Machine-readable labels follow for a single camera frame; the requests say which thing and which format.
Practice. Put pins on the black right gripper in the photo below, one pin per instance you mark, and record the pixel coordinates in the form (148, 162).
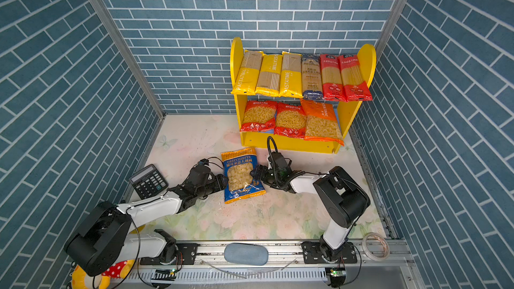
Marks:
(265, 169)

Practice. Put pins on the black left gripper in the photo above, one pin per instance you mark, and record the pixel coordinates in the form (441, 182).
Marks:
(219, 182)

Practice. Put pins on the blue orecchiette pasta bag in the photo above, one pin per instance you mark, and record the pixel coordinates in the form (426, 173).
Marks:
(237, 168)

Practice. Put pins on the red macaroni bag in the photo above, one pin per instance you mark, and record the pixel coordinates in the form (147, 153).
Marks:
(259, 116)
(291, 121)

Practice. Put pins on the orange pasta bag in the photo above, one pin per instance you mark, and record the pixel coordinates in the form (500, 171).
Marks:
(322, 124)

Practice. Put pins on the blue clear spaghetti bag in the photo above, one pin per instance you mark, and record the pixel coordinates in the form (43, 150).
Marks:
(311, 77)

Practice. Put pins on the red yellow spaghetti bag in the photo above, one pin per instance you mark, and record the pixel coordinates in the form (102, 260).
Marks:
(332, 84)
(354, 86)

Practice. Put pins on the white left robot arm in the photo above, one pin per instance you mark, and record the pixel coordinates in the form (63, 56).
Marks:
(109, 234)

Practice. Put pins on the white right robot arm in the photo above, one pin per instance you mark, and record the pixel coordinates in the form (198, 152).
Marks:
(344, 200)

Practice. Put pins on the yellow shelf with coloured boards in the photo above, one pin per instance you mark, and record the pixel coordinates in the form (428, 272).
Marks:
(346, 111)

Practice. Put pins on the black calculator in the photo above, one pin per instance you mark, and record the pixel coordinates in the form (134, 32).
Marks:
(148, 182)

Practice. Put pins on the grey blue oval pad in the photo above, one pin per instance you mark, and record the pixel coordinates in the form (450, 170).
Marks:
(246, 254)

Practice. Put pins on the clear tape roll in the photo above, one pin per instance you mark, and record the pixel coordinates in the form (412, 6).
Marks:
(375, 247)

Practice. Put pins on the yellow plush toy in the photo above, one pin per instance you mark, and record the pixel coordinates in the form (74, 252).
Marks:
(80, 279)

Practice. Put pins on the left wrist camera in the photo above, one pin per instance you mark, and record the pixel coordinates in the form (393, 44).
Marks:
(204, 162)

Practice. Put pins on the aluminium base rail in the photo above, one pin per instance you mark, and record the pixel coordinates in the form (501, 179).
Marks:
(297, 264)

